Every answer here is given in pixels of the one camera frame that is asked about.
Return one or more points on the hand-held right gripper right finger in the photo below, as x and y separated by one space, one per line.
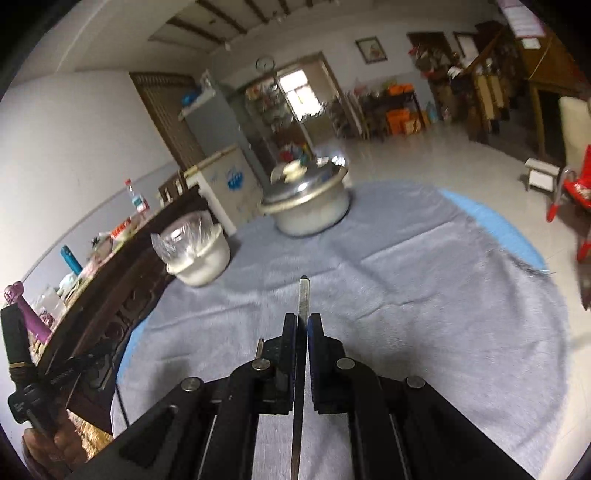
316 360

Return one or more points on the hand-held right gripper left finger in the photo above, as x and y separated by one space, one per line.
290 360

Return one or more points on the person's left hand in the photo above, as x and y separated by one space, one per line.
55 450

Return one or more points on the purple water bottle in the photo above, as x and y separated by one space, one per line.
32 318

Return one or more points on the clear plastic container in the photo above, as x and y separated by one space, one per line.
51 302

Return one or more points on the teal water bottle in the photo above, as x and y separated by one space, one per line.
71 259

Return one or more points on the grey tablecloth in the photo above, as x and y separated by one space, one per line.
415 323

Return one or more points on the carved wooden sideboard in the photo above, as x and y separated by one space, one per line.
120 286

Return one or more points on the golden patterned bag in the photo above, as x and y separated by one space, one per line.
92 434

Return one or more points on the glass bowl with lid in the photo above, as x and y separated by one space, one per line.
101 243

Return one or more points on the red and white bowl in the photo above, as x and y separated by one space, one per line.
122 230

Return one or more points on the clear plastic bag of bowls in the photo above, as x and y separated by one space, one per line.
184 237

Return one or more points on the aluminium pot lid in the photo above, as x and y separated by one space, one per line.
304 187

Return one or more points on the red capped plastic bottle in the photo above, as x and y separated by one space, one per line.
134 198

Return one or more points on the white chest freezer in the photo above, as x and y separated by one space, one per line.
231 184

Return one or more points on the wooden chair back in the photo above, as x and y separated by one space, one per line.
171 187

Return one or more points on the light blue table cover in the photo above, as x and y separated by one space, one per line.
489 221

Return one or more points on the glass shelving unit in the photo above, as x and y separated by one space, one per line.
268 110

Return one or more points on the grey refrigerator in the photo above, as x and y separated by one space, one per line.
212 120

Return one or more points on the orange cardboard boxes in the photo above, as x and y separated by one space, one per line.
404 121

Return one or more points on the dark wooden side table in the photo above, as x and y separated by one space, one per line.
374 106

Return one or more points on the clear water jug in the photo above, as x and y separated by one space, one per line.
431 112

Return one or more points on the wooden door panel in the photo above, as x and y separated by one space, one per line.
161 101

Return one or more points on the blue item on refrigerator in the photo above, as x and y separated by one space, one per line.
190 98

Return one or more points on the orange flat box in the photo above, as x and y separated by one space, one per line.
399 88

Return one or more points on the white step stool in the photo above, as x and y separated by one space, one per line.
541 174

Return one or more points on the red child chair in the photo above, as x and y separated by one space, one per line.
579 189

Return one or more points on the wooden staircase railing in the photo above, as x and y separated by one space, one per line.
485 87

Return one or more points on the beige sofa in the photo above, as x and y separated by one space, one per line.
575 129

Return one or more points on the wooden pillar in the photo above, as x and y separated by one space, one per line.
554 69

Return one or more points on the round wall clock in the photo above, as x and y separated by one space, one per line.
265 64

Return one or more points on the framed wall picture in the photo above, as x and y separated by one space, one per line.
371 50

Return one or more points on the pink wall calendar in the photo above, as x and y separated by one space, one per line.
524 18

